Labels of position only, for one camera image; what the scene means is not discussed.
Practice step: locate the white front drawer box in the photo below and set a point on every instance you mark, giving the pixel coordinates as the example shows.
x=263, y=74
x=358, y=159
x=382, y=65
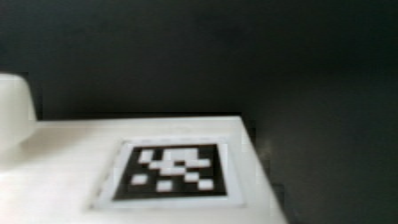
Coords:
x=126, y=171

